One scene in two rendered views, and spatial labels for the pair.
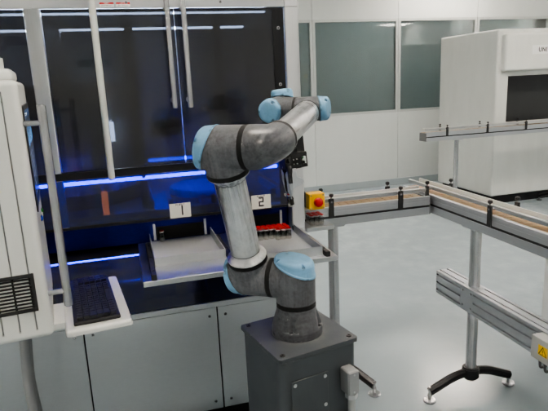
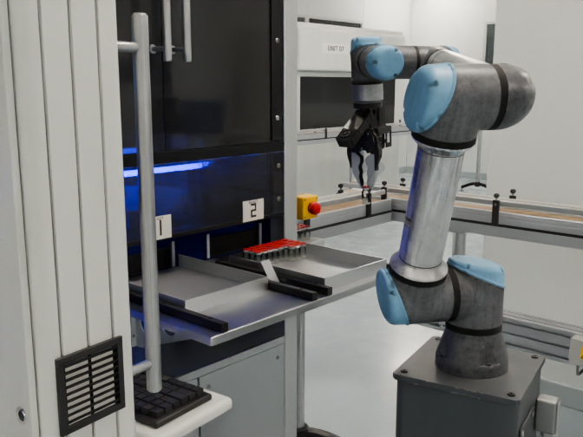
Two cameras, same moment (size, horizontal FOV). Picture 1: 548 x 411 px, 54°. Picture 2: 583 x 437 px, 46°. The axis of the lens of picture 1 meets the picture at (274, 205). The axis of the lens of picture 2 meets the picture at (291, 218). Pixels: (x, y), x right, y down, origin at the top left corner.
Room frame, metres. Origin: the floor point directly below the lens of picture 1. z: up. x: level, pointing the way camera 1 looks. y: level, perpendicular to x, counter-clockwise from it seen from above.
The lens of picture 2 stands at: (0.50, 1.02, 1.38)
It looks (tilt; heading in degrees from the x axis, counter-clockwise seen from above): 11 degrees down; 327
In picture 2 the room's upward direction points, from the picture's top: straight up
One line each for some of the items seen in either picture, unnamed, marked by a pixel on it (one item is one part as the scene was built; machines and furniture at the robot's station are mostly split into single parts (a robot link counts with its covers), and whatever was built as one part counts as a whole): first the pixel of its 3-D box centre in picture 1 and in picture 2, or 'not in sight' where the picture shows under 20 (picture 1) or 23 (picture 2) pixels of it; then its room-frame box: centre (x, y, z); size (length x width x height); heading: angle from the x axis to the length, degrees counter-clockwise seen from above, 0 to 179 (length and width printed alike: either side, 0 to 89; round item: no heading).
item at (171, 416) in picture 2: (92, 296); (110, 380); (1.75, 0.64, 0.82); 0.40 x 0.14 x 0.02; 22
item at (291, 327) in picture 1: (296, 315); (472, 342); (1.47, -0.05, 0.84); 0.15 x 0.15 x 0.10
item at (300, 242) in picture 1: (276, 242); (307, 263); (2.02, 0.00, 0.90); 0.34 x 0.26 x 0.04; 15
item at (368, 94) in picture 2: not in sight; (366, 93); (1.84, -0.05, 1.35); 0.08 x 0.08 x 0.05
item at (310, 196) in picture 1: (314, 200); (302, 206); (2.31, -0.18, 0.99); 0.08 x 0.07 x 0.07; 15
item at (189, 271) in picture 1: (231, 251); (251, 283); (2.02, 0.17, 0.87); 0.70 x 0.48 x 0.02; 105
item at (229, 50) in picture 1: (234, 85); (225, 35); (2.21, 0.14, 1.50); 0.43 x 0.01 x 0.59; 105
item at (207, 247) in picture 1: (185, 245); (181, 281); (2.04, 0.36, 0.90); 0.34 x 0.26 x 0.04; 15
